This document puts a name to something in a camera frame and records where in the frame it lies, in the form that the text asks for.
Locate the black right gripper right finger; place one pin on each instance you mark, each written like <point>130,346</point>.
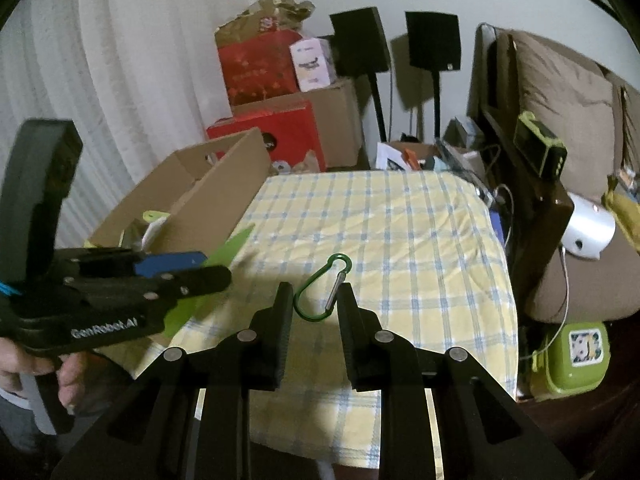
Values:
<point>358,328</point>

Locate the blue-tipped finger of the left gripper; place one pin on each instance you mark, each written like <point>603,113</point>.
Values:
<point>170,262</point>

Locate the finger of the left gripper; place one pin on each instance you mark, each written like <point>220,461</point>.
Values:
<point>170,287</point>

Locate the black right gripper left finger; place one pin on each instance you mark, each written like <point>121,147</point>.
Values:
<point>268,351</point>

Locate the green plastic piece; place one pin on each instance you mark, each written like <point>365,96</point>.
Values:
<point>185,309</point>

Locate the green carabiner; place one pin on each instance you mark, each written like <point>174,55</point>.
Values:
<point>315,299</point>

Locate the white floral cloth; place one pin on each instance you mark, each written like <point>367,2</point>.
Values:
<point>141,233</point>

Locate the person's left hand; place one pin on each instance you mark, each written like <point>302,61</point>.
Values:
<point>70,375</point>

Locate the open cardboard box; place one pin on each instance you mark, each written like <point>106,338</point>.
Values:
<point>205,189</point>

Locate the yellow plaid cloth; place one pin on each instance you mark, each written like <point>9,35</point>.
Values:
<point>425,259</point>

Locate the box of clutter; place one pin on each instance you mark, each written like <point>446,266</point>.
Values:
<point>462,151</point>

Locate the red box with hole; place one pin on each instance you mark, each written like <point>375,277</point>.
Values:
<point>289,133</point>

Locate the green lunch box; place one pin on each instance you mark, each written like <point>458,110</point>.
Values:
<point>574,363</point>

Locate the large brown cardboard box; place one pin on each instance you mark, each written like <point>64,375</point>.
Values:
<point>337,118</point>

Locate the red gift bag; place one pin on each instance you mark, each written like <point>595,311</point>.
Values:
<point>260,68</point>

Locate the white rounded lamp device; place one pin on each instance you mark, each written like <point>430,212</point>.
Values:
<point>590,229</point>

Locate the green black radio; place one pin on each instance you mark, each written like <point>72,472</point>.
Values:
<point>542,149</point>

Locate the small white pink box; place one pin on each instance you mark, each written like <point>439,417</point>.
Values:
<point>313,64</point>

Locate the black speaker left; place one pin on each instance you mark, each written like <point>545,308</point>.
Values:
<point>363,51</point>

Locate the black speaker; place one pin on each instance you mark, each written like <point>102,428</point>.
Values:
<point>363,51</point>
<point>434,45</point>

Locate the yellow cloth on sofa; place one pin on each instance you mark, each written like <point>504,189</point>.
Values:
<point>626,213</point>

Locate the gold crumpled bag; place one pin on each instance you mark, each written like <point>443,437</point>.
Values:
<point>264,16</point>

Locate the black speaker right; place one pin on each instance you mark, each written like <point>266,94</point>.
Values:
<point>434,45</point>

